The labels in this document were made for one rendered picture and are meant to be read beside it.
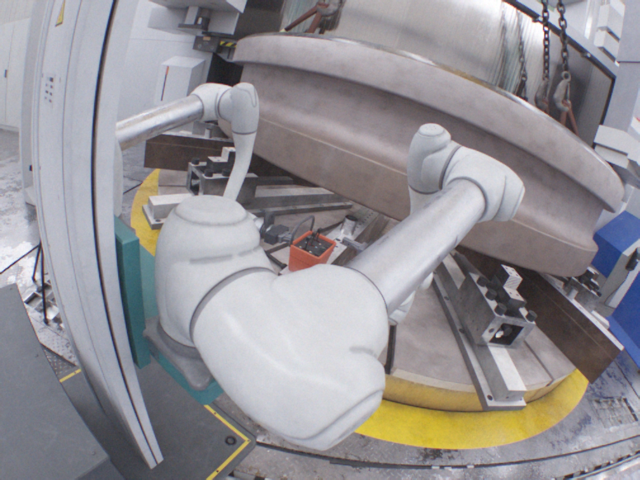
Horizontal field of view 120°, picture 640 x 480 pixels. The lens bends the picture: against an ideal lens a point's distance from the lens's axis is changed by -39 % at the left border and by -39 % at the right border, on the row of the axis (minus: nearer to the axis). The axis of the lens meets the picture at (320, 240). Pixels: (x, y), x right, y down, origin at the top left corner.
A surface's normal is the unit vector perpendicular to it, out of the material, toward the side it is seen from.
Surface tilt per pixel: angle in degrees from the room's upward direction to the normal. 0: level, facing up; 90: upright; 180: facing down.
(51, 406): 0
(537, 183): 90
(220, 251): 87
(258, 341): 40
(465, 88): 90
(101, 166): 90
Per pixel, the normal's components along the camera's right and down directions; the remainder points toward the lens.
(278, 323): 0.05, -0.77
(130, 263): 0.83, 0.44
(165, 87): -0.08, 0.43
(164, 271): -0.42, 0.25
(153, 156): 0.33, 0.51
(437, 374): 0.27, -0.85
